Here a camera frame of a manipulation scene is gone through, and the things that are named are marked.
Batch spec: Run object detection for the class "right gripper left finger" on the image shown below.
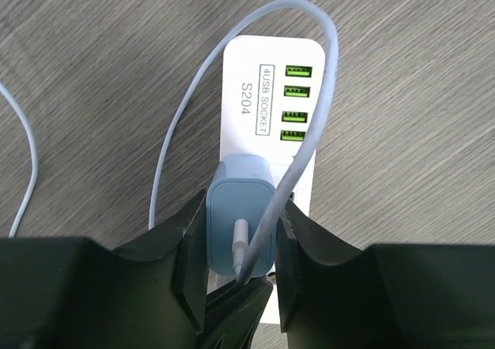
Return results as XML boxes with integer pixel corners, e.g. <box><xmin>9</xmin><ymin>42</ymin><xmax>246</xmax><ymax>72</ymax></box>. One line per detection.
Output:
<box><xmin>1</xmin><ymin>191</ymin><xmax>208</xmax><ymax>348</ymax></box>

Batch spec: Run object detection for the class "white usb power strip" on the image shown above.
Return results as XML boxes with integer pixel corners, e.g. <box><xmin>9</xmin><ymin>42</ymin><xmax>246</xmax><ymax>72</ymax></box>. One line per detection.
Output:
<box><xmin>207</xmin><ymin>34</ymin><xmax>326</xmax><ymax>325</ymax></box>

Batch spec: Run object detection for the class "thin white usb cable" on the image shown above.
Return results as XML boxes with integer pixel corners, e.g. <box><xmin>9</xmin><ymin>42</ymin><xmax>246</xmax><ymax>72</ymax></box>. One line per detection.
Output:
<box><xmin>0</xmin><ymin>0</ymin><xmax>340</xmax><ymax>285</ymax></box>

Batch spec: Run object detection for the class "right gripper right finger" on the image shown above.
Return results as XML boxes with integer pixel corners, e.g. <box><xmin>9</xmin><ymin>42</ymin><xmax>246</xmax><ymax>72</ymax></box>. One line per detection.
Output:
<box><xmin>275</xmin><ymin>202</ymin><xmax>494</xmax><ymax>348</ymax></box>

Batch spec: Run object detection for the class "blue usb charger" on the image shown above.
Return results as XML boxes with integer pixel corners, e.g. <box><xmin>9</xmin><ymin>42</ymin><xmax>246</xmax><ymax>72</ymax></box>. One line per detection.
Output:
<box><xmin>206</xmin><ymin>154</ymin><xmax>275</xmax><ymax>278</ymax></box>

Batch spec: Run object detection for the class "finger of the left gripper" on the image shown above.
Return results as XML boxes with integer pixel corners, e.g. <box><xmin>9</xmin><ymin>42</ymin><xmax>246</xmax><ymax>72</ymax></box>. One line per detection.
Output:
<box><xmin>196</xmin><ymin>278</ymin><xmax>273</xmax><ymax>349</ymax></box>

